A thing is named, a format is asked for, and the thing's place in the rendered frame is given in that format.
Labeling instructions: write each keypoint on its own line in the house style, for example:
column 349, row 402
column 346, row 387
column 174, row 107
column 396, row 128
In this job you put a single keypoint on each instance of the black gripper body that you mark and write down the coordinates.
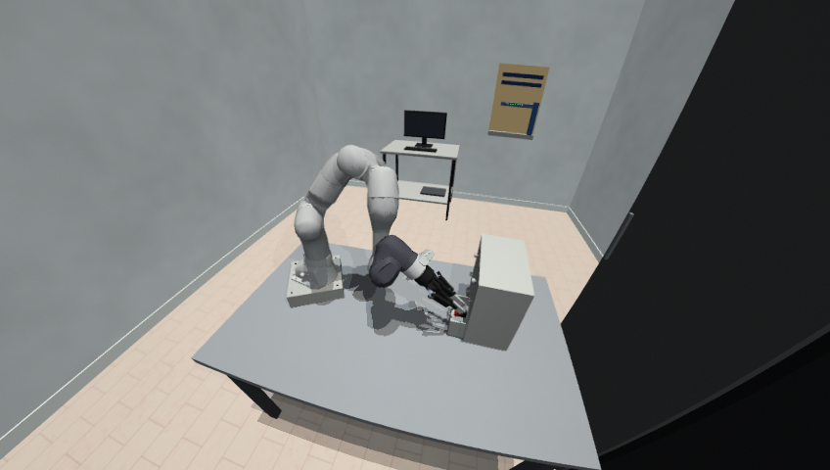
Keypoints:
column 425, row 279

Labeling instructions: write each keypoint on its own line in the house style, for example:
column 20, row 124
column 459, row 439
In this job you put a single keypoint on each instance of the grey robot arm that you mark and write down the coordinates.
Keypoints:
column 392, row 254

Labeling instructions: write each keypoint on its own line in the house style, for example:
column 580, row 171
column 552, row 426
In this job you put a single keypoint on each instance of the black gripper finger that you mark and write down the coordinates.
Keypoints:
column 442, row 298
column 445, row 288

